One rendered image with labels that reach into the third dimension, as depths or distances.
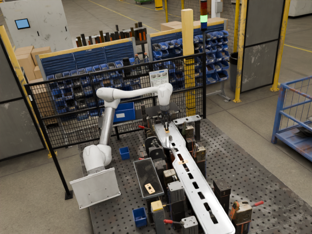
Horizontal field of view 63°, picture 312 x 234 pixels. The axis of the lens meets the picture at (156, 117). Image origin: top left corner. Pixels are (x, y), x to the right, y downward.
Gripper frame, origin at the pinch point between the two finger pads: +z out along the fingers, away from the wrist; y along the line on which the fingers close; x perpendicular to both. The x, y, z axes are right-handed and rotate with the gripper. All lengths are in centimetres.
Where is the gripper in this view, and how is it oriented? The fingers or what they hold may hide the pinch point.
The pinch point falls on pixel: (166, 126)
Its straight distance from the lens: 245.4
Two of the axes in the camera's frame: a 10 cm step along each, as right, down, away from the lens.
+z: 1.0, 8.6, 5.1
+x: 2.5, 4.7, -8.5
